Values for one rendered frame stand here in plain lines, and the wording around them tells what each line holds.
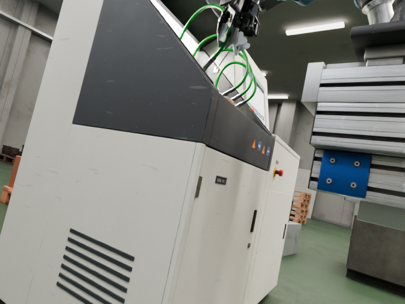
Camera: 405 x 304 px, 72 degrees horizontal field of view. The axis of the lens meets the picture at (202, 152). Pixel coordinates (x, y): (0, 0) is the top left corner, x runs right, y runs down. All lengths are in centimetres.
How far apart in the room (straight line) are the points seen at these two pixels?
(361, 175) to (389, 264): 270
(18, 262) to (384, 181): 123
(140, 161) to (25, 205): 60
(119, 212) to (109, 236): 8
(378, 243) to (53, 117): 295
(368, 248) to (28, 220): 289
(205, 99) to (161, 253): 45
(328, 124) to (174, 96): 45
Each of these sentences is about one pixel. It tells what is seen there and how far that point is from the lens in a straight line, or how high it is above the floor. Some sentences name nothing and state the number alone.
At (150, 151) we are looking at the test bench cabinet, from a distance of 86.
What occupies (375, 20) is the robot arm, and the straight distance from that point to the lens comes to 140.
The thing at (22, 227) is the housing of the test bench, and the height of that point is 36.
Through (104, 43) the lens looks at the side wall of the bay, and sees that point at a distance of 118.
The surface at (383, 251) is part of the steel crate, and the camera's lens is 328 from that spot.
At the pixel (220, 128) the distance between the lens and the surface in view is 85.
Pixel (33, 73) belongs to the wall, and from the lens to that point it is 945.
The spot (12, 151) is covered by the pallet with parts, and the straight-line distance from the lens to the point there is 826.
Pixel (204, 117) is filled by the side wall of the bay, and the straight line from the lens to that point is 78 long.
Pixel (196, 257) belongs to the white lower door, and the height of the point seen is 46.
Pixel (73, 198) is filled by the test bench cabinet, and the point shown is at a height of 53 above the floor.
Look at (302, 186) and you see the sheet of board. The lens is 1116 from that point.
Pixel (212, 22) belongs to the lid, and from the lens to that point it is 168.
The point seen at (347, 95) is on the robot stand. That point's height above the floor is 92.
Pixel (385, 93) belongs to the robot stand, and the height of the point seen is 92.
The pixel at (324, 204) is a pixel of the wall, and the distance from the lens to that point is 1127.
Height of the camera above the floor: 70
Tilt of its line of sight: 5 degrees up
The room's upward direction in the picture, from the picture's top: 12 degrees clockwise
